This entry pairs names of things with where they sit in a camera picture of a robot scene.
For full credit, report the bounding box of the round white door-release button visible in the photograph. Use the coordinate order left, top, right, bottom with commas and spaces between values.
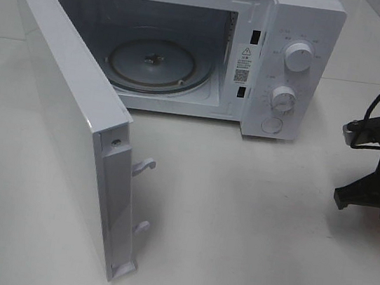
261, 117, 283, 134

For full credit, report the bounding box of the white microwave door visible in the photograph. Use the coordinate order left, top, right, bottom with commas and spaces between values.
17, 0, 156, 280

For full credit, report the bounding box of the lower white timer knob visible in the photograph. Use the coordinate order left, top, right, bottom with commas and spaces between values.
271, 86, 297, 112

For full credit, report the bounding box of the upper white power knob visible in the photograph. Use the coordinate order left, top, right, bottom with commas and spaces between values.
284, 41, 314, 73

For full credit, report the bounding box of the white microwave oven body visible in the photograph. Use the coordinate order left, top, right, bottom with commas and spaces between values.
58, 0, 346, 140

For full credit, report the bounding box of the glass microwave turntable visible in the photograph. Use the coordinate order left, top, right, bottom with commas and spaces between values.
105, 38, 215, 95

